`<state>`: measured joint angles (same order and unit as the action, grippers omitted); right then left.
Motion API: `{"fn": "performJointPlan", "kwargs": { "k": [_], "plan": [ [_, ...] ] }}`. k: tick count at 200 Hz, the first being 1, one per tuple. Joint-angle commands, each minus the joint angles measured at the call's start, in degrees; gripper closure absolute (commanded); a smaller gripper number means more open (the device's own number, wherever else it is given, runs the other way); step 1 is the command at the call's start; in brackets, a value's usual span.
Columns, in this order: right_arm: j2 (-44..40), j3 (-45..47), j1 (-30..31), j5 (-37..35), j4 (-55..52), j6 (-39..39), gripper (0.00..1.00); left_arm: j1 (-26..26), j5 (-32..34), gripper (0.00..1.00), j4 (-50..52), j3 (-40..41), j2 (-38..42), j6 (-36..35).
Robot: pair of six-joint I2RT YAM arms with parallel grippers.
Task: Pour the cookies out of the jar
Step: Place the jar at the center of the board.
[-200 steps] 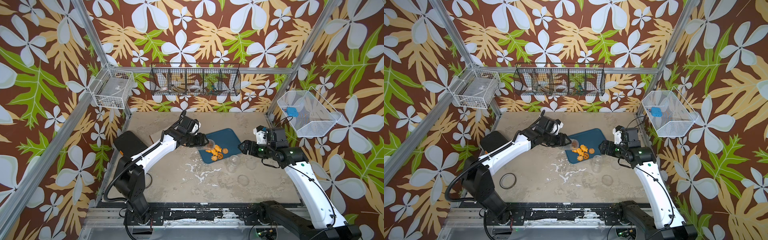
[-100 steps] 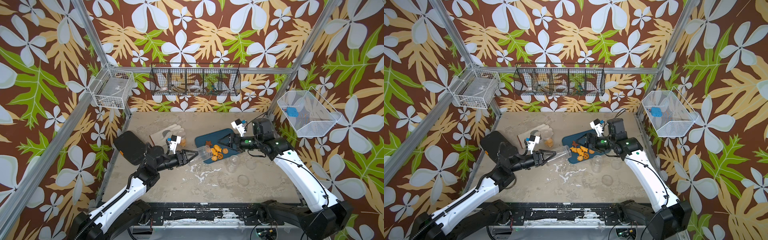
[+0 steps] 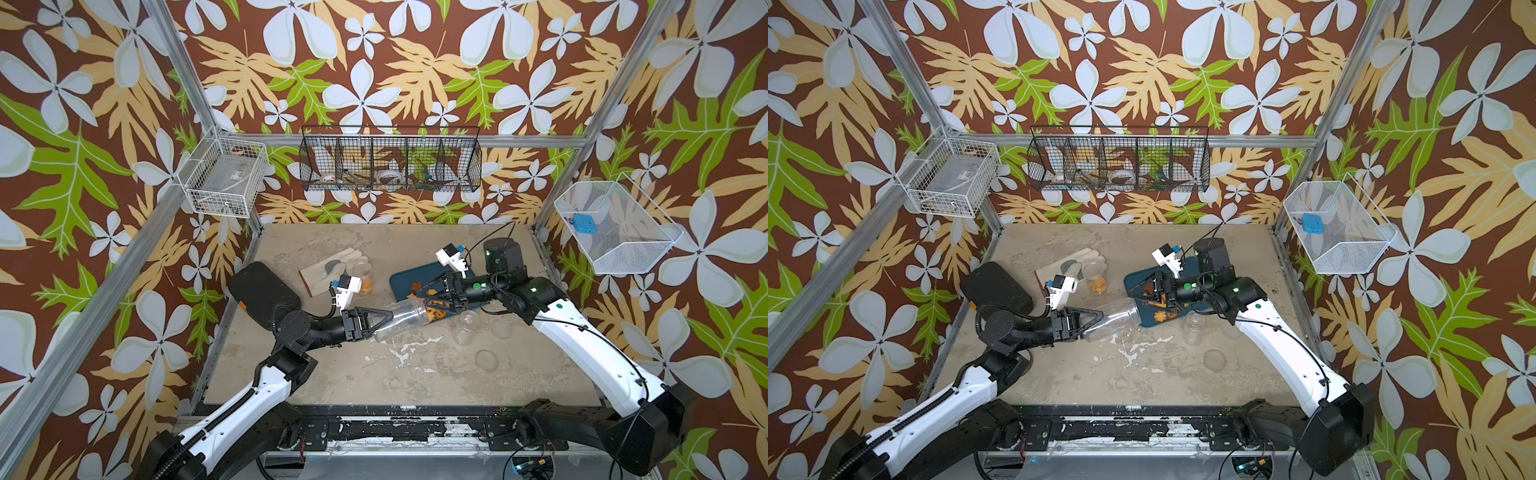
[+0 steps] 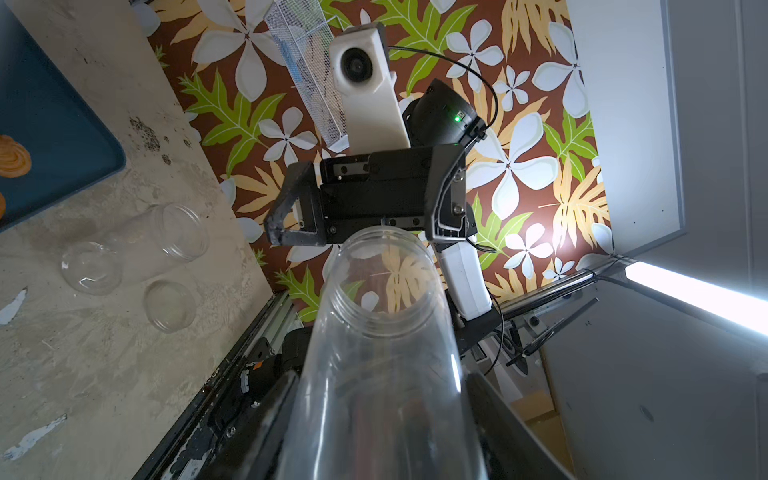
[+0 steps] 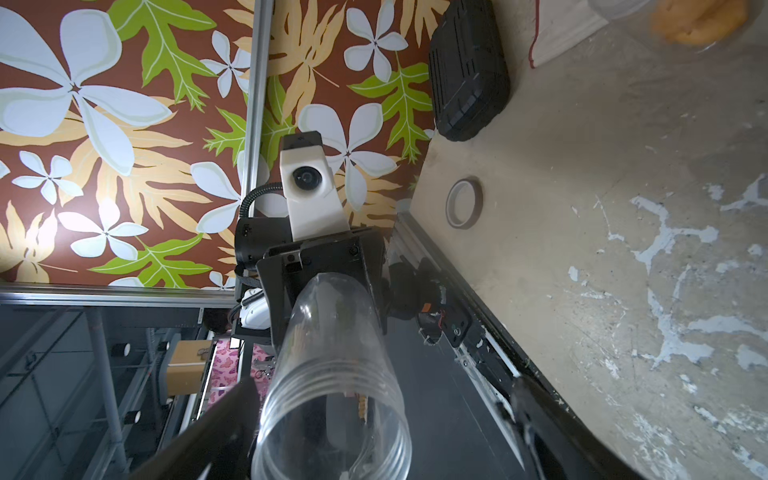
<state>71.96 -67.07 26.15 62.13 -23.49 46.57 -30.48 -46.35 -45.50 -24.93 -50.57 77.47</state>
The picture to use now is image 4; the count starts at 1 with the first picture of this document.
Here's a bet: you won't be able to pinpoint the clear cookie jar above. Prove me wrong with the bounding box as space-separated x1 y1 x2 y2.
60 203 209 296
277 226 486 479

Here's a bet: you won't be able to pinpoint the white mesh basket right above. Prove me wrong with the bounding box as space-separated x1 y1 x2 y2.
264 0 349 153

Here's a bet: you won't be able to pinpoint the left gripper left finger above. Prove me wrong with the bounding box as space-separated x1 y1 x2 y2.
197 371 299 480

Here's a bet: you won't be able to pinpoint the clear jar lid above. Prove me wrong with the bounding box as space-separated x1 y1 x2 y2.
143 280 197 334

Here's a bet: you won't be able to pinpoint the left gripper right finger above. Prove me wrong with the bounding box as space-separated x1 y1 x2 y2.
464 372 574 480

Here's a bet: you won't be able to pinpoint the white ceiling light bar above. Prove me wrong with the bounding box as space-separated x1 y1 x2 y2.
625 262 767 335

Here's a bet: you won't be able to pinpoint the clear cookie jar front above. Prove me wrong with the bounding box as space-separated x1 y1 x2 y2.
277 226 486 479

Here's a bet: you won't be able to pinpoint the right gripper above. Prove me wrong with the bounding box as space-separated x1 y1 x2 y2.
264 144 476 247

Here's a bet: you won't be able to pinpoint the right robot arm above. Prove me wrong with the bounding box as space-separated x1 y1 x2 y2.
265 80 503 353

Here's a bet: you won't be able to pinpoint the orange cookies on tray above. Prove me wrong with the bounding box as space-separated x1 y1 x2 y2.
0 134 32 220

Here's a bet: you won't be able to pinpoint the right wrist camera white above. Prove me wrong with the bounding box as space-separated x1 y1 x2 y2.
329 22 410 155

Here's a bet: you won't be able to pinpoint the teal plastic tray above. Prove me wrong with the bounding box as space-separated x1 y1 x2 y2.
1 4 126 230

